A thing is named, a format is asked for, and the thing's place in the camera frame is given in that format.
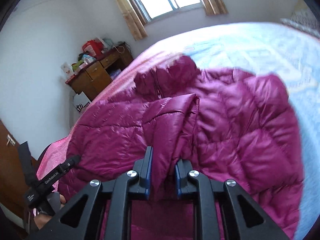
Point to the magenta puffer jacket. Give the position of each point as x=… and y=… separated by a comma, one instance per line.
x=228, y=123

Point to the white card box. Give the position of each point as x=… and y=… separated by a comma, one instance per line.
x=67, y=69

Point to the left beige curtain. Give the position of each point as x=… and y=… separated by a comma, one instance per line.
x=135, y=25

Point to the person's left hand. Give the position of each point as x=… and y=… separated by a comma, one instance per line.
x=56, y=202

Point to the red gift bag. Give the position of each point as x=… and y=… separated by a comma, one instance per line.
x=93, y=48

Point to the wooden desk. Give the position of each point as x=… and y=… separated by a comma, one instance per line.
x=95, y=77

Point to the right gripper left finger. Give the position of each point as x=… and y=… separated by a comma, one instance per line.
x=119, y=193

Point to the wooden door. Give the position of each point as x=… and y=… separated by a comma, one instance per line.
x=11, y=175

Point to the pink and blue bedsheet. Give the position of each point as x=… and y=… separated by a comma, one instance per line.
x=259, y=48

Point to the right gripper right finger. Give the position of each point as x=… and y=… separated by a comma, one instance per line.
x=213, y=213

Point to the green bag on desk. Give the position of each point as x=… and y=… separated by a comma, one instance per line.
x=75, y=66

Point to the stacked boxes under desk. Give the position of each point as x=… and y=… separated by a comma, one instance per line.
x=115, y=73

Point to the patterned pillow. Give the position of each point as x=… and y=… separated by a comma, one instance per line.
x=303, y=20

